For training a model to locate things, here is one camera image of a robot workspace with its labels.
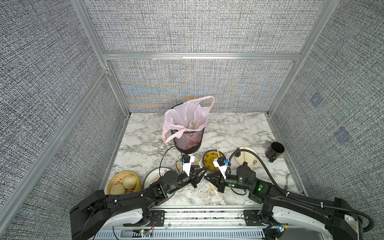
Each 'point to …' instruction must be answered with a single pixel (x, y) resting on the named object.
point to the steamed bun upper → (129, 182)
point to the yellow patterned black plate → (209, 157)
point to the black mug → (274, 151)
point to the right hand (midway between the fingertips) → (205, 174)
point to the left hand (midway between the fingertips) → (209, 169)
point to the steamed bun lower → (117, 189)
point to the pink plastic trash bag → (191, 115)
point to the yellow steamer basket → (118, 178)
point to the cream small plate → (179, 166)
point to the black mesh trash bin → (189, 142)
